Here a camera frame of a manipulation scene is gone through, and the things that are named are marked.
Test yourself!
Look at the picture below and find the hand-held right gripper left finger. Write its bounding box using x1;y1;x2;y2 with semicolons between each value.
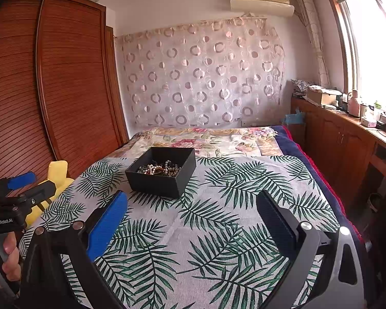
19;190;129;309

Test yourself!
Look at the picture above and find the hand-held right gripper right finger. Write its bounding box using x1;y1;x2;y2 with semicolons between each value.
256;191;374;309

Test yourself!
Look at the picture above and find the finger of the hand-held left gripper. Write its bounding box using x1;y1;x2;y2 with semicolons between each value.
0;171;37;197
17;182;57;214

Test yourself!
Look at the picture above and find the black cardboard box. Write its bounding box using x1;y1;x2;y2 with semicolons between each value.
125;147;197;199

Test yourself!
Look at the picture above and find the pile of mixed beaded jewelry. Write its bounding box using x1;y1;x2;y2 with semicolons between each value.
137;159;181;177

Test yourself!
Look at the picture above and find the person's left hand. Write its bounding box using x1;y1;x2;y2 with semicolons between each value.
0;232;21;285

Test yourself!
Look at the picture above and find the yellow plush toy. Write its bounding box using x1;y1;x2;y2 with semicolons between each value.
26;160;74;229

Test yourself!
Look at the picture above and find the green leaf print cloth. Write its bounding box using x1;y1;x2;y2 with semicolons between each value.
17;154;357;309

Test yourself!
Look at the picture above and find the dark blue blanket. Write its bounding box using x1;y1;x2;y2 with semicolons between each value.
270;125;367;242

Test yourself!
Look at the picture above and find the brown wooden wardrobe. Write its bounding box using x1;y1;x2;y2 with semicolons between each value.
0;0;129;197

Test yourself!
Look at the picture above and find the long wooden cabinet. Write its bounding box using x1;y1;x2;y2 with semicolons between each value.
289;97;386;213

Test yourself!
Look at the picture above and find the floral quilt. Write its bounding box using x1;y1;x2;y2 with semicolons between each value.
111;126;284;168

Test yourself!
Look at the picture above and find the blue plastic bag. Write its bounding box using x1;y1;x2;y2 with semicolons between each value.
283;109;306;126

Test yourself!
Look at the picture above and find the open cardboard box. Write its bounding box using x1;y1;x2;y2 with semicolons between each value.
305;88;341;107

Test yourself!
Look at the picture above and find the pile of patterned cloth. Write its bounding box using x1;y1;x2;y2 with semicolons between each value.
291;79;312;95

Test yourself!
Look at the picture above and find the pink kettle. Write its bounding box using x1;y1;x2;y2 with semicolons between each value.
347;89;362;117

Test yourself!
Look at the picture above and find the patterned window curtain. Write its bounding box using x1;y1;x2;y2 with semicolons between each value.
293;0;330;87

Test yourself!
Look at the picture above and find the window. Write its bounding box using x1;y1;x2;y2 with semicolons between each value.
322;0;386;116

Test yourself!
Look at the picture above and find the cream air conditioner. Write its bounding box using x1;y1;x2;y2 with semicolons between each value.
230;0;295;18

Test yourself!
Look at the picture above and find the circle pattern wall curtain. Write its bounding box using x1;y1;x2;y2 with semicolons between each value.
114;18;285;128

